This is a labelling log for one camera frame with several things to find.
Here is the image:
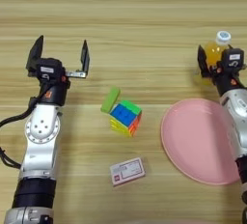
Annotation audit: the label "small white pink card box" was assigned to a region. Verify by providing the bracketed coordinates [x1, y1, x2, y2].
[109, 156, 147, 188]

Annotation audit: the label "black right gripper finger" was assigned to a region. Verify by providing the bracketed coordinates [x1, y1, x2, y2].
[197, 44, 211, 78]

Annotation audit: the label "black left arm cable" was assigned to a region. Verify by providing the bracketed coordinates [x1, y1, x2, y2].
[0, 97, 43, 170]

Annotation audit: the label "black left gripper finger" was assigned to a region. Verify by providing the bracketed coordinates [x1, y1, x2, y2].
[26, 35, 45, 74]
[79, 39, 91, 74]

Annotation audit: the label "black box white label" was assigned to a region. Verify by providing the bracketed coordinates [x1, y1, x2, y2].
[220, 47, 246, 72]
[35, 57, 63, 82]

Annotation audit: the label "multicolour puzzle cube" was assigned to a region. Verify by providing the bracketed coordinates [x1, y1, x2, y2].
[108, 99, 144, 138]

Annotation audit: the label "orange juice bottle white cap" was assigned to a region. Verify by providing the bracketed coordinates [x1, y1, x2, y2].
[194, 30, 233, 88]

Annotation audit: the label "pink round plate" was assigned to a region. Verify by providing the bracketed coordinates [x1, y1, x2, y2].
[160, 98, 242, 186]

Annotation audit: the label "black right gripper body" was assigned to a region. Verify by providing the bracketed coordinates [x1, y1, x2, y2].
[209, 68, 244, 97]

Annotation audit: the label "right black box white label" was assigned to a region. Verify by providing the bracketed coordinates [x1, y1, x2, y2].
[220, 47, 246, 72]

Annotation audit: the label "green rectangular block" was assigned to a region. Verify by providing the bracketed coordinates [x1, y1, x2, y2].
[99, 86, 122, 114]

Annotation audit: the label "left black box white label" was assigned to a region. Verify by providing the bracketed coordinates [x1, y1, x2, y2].
[35, 57, 63, 82]

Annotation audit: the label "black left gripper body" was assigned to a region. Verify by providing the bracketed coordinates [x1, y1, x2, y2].
[30, 70, 88, 106]

